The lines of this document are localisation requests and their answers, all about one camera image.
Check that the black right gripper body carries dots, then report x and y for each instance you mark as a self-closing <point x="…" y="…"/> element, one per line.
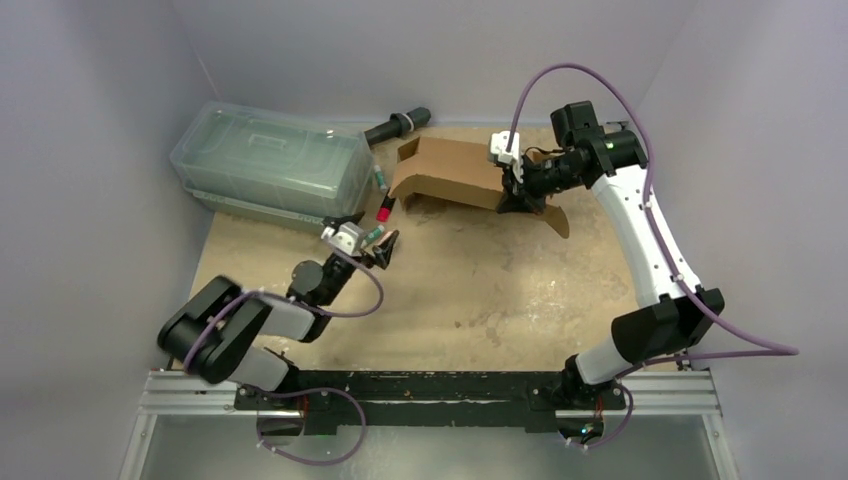
<point x="519" y="187"/>

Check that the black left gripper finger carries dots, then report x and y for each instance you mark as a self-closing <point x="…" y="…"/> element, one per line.
<point x="382" y="249"/>
<point x="335" y="223"/>

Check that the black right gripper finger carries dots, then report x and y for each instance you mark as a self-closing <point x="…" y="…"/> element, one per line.
<point x="536" y="205"/>
<point x="511" y="202"/>

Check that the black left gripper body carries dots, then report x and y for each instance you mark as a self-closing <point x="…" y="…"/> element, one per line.
<point x="338" y="271"/>

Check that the brown cardboard box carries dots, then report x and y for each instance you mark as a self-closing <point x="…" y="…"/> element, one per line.
<point x="450" y="170"/>

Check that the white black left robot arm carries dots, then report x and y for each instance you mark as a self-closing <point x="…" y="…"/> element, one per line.
<point x="213" y="334"/>

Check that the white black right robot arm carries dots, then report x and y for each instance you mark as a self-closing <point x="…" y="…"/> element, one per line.
<point x="575" y="127"/>

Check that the clear plastic storage box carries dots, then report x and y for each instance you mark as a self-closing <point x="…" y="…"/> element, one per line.
<point x="273" y="167"/>

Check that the green white glue stick near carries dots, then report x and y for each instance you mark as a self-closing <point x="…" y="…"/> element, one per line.
<point x="375" y="234"/>

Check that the green white glue stick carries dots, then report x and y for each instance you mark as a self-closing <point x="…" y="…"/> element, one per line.
<point x="375" y="234"/>
<point x="380" y="179"/>

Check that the green white glue stick far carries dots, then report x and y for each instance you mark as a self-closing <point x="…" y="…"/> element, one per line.
<point x="380" y="179"/>

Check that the dark grey corrugated pipe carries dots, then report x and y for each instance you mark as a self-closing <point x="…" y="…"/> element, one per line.
<point x="398" y="125"/>

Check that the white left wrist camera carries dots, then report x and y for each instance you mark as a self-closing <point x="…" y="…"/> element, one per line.
<point x="348" y="238"/>

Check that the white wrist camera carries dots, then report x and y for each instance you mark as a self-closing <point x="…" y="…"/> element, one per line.
<point x="348" y="238"/>
<point x="504" y="148"/>

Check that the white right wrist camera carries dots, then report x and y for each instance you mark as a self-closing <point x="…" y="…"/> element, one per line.
<point x="504" y="148"/>

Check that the aluminium frame rail right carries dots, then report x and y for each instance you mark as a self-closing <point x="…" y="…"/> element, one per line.
<point x="662" y="391"/>

